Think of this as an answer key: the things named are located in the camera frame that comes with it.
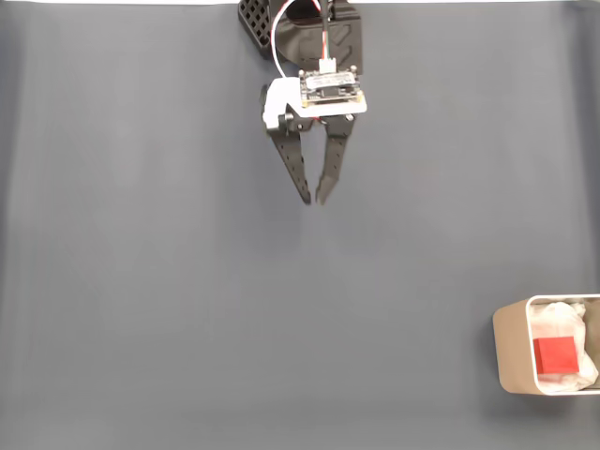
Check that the red cube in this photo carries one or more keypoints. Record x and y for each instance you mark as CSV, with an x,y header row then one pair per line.
x,y
557,355

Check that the beige box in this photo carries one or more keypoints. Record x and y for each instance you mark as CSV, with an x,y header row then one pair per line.
x,y
513,347

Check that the white crumpled tissue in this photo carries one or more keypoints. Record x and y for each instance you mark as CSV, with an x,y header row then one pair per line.
x,y
558,319

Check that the white camera board mount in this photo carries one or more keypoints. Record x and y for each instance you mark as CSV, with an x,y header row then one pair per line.
x,y
328,89

